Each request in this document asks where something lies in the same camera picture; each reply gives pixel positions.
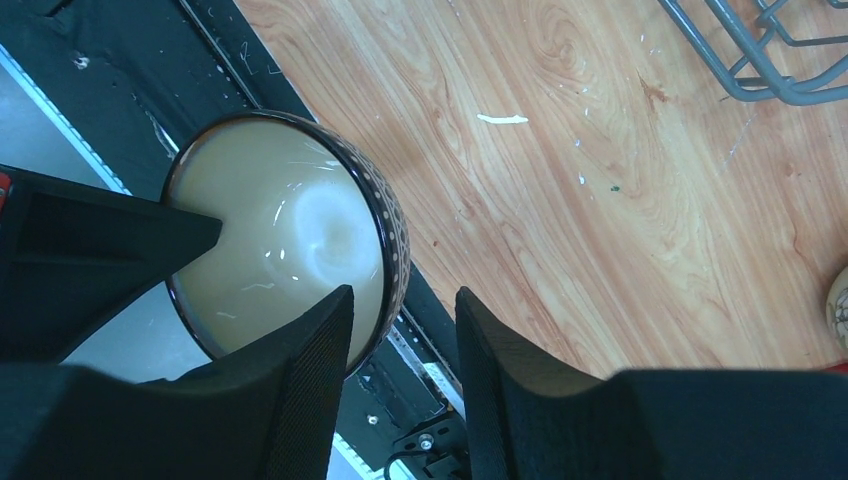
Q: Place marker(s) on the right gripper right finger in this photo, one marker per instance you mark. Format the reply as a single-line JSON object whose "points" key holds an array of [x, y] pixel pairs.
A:
{"points": [[529, 415]]}

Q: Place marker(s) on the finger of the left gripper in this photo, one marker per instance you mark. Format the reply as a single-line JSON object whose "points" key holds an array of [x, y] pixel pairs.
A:
{"points": [[74, 256]]}

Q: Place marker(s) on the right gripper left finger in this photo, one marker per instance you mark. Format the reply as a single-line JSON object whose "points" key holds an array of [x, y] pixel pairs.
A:
{"points": [[266, 411]]}

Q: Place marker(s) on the black striped bowl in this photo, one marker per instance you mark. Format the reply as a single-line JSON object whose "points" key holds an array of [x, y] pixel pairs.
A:
{"points": [[303, 211]]}

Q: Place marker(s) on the cream beige bowl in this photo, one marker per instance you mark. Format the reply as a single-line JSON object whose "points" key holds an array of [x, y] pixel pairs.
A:
{"points": [[836, 308]]}

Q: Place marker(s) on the red white toy block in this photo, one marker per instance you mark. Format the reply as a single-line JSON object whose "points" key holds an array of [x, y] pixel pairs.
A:
{"points": [[841, 368]]}

